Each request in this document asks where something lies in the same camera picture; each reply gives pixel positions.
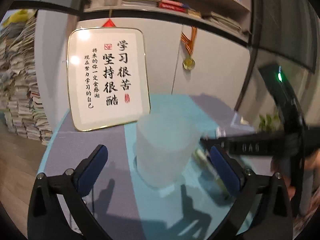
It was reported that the red hanging ornament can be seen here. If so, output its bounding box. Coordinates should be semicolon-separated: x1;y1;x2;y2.
102;9;116;28

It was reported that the tall stack of papers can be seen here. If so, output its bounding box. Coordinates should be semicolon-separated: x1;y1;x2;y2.
1;12;53;145

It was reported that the right stack of magazines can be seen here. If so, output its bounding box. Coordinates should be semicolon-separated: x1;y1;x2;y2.
202;11;242;32

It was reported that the right glass cabinet door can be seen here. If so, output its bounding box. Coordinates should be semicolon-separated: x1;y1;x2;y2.
251;0;319;73

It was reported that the green potted plant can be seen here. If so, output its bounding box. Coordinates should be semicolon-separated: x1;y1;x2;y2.
259;113;283;133

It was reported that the person's right hand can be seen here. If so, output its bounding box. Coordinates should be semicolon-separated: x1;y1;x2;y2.
270;149;320;201

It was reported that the gold medal with ribbon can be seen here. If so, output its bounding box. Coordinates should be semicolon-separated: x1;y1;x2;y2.
181;27;197;70

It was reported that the blue grey patterned tablecloth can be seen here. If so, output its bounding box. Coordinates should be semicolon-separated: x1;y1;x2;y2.
39;94;254;239

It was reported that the yellow plush toy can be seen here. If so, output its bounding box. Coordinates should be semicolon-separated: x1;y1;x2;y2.
1;9;36;28

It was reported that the frosted translucent plastic cup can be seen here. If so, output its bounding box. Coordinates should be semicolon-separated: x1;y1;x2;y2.
136;114;200;189

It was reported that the grey bookshelf cabinet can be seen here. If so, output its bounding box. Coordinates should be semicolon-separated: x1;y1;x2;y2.
82;0;253;45

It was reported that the light green pen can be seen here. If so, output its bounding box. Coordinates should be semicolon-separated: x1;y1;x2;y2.
193;148;230;199

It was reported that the framed calligraphy sign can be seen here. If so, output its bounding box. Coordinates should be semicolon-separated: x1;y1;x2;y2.
67;27;151;132

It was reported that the red books stack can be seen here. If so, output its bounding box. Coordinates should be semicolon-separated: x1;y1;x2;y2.
159;0;187;13

